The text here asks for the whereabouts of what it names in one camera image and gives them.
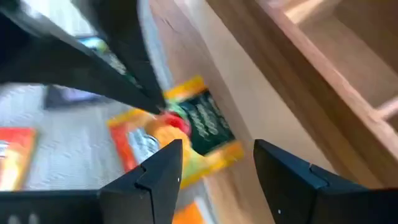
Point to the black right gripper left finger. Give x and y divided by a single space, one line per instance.
140 199

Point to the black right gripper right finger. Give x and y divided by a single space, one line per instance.
295 193

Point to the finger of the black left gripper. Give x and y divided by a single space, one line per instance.
130 37
46 59

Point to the yellow green tea packet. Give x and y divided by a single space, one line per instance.
205 124

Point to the red yellow tea packet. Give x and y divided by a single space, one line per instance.
15 158

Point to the wooden three-compartment tea box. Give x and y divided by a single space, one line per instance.
311 77

